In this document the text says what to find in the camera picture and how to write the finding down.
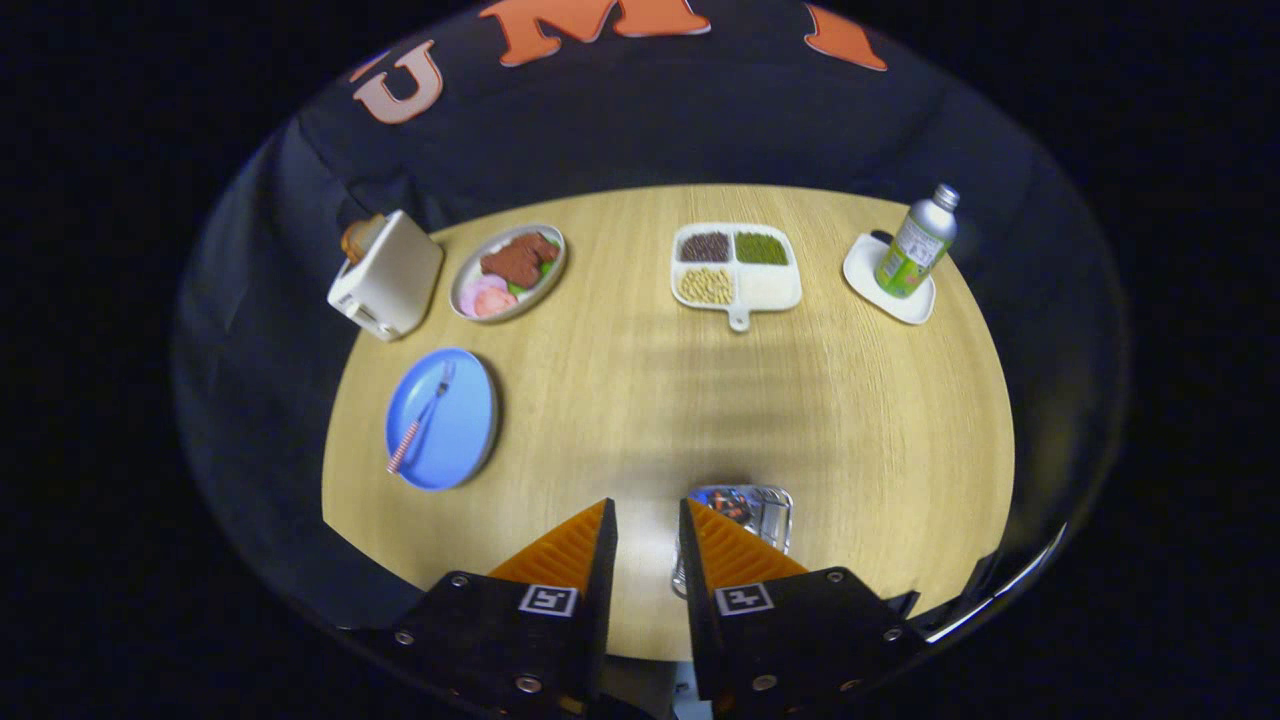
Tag grey round plate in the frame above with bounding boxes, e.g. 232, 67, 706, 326
449, 223, 568, 323

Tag white toaster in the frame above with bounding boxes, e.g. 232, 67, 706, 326
327, 209, 445, 343

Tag fork with red checked handle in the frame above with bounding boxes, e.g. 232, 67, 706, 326
387, 360, 457, 475

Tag metal cutlery basket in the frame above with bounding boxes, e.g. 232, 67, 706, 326
670, 484, 794, 599

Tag white coaster dish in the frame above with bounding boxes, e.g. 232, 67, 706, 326
842, 232, 937, 326

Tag pink ham slice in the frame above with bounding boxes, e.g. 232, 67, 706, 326
459, 275, 519, 318

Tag yellow beans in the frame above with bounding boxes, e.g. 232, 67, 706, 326
680, 266, 734, 304

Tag white divided tray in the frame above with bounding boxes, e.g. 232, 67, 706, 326
670, 222, 804, 332

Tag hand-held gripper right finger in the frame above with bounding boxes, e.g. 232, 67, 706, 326
678, 498, 926, 716

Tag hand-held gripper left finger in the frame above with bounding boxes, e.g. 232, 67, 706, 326
340, 498, 619, 716

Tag green label metal bottle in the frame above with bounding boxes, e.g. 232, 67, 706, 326
874, 183, 961, 299

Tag brown steak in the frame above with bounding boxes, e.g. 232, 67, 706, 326
480, 232, 561, 289

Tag blue round plate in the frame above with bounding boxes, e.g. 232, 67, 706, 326
385, 347, 499, 492

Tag toast bread slice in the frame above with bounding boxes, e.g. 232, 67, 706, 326
340, 215, 386, 263

